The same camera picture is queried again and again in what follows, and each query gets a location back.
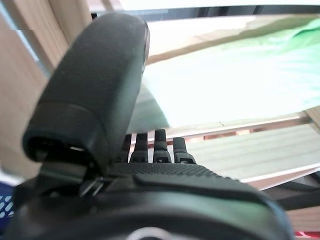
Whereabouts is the wooden crate with white slats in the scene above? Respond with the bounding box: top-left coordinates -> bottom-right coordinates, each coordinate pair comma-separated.
0,0 -> 320,226

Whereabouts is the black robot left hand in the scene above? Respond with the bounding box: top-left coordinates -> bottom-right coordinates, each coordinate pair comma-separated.
4,12 -> 293,240

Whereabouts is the blue plastic shopping basket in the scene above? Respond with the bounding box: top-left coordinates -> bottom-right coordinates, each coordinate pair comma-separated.
0,179 -> 16,223

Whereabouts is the napa cabbage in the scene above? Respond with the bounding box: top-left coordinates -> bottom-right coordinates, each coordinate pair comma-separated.
129,18 -> 320,133

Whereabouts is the wooden display stand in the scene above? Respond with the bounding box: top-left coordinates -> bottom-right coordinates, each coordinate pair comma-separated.
89,4 -> 320,211

